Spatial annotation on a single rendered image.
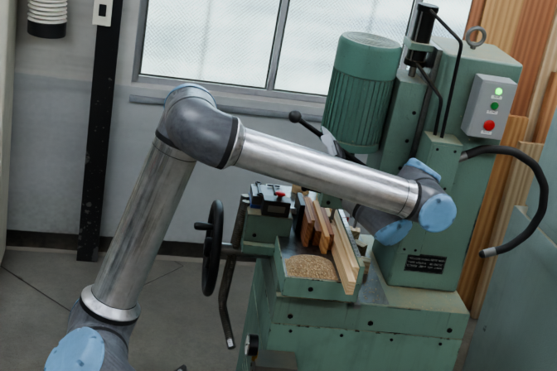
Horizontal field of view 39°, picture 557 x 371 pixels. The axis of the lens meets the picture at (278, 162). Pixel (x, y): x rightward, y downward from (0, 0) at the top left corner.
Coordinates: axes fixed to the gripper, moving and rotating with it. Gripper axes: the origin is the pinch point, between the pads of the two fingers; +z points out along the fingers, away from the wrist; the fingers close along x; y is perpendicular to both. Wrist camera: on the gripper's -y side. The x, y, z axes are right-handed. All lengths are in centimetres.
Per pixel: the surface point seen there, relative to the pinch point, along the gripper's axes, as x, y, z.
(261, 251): 35.3, -8.8, -1.0
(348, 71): -22.7, -3.4, 4.8
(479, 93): -37.0, -19.6, -22.5
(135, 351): 127, -51, 45
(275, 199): 20.2, -7.6, 4.0
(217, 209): 31.5, 1.0, 13.4
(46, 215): 127, -58, 133
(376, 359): 43, -32, -40
